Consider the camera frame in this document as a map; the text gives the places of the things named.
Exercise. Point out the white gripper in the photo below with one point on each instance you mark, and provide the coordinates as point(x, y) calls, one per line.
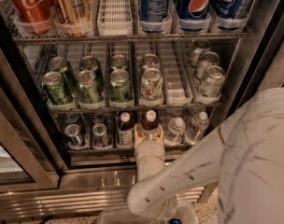
point(149, 146)

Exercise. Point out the brown drink bottle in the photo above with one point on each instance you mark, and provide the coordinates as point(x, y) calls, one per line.
point(149, 125)
point(126, 131)

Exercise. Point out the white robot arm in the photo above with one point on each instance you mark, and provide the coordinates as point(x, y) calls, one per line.
point(244, 156)

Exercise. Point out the clear water bottle left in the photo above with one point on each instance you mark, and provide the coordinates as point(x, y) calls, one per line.
point(175, 129)

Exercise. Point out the clear water bottle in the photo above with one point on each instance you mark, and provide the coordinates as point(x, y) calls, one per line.
point(196, 128)
point(175, 129)

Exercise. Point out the clear water bottle right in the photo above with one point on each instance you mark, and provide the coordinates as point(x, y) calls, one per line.
point(196, 128)

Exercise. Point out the steel fridge base grille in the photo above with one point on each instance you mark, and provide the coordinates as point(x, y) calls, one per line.
point(86, 191)

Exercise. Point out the blue bottle cap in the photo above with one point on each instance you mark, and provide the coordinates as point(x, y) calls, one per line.
point(175, 220)

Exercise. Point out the fridge door left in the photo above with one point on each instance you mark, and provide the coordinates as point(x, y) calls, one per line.
point(22, 135)

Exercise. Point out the fridge door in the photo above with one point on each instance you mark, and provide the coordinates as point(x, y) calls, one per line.
point(22, 135)
point(270, 70)

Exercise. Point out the fridge door right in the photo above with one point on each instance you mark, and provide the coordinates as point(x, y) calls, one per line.
point(270, 70)

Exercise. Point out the white diet can front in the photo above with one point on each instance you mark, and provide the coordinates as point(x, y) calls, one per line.
point(152, 85)

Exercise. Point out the white diet can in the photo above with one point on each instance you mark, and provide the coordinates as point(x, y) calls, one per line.
point(149, 60)
point(152, 85)

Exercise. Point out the silver blue can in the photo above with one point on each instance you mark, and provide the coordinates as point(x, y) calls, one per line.
point(74, 134)
point(74, 118)
point(100, 137)
point(99, 118)

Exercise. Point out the green can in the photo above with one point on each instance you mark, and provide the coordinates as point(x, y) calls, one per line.
point(120, 86)
point(55, 86)
point(63, 66)
point(91, 63)
point(89, 87)
point(118, 61)

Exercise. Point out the empty white middle tray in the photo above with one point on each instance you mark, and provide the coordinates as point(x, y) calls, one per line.
point(176, 87)

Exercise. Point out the empty white tray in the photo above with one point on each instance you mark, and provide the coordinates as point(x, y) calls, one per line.
point(115, 18)
point(176, 87)

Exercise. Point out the white diet can back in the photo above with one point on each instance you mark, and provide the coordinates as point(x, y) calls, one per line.
point(149, 60)

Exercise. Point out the silver blue can front left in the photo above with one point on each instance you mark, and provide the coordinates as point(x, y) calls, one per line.
point(74, 134)

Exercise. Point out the white can right front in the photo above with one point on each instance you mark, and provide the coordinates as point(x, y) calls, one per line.
point(211, 81)

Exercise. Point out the silver blue can back left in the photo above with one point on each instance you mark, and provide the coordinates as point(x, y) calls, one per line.
point(74, 118)

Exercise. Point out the clear plastic bin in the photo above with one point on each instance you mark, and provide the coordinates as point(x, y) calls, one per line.
point(185, 213)

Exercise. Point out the white can right middle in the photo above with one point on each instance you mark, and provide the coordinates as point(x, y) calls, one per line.
point(207, 59)

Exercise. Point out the white can right back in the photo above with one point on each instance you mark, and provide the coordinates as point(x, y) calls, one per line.
point(194, 50)

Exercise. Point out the green can front left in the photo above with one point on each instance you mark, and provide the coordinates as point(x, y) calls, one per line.
point(55, 86)

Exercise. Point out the green can back left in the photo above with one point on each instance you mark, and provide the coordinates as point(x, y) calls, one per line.
point(63, 66)

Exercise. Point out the empty white top tray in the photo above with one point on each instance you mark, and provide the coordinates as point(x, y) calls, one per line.
point(115, 18)

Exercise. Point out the blue Pepsi can left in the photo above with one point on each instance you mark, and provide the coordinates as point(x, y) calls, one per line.
point(152, 14)

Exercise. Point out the blue pepsi can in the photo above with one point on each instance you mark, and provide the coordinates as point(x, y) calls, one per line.
point(191, 11)
point(152, 14)
point(231, 12)

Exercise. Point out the blue Pepsi can middle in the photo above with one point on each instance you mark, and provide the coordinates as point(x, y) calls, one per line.
point(191, 11)

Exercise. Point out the gold soda can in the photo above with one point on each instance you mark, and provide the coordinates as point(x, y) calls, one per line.
point(73, 18)

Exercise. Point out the blue Pepsi can right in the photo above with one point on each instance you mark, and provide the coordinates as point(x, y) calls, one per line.
point(231, 12)

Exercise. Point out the red Coca-Cola can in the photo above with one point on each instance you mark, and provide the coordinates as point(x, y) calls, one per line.
point(35, 13)

